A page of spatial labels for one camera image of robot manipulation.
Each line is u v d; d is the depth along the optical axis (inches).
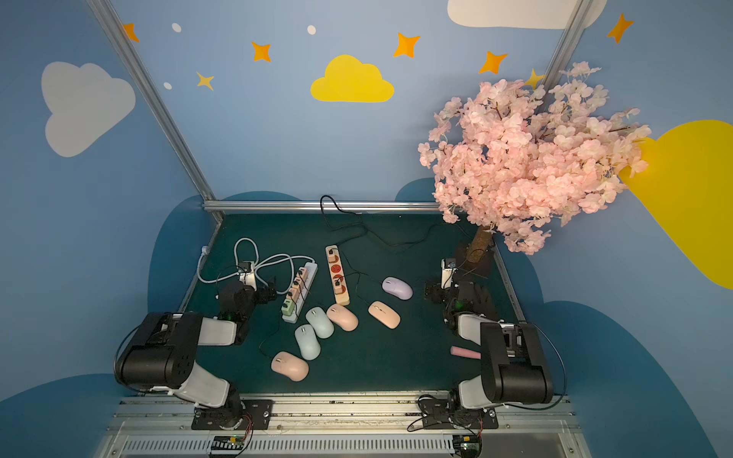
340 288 36.5
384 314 36.5
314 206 45.2
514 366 17.7
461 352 33.6
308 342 33.8
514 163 27.1
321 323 35.3
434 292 34.0
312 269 40.2
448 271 33.1
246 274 31.6
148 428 29.0
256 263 42.3
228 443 28.7
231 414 26.4
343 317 35.7
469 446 28.8
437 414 29.3
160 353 17.8
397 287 38.6
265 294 33.7
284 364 31.5
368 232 46.4
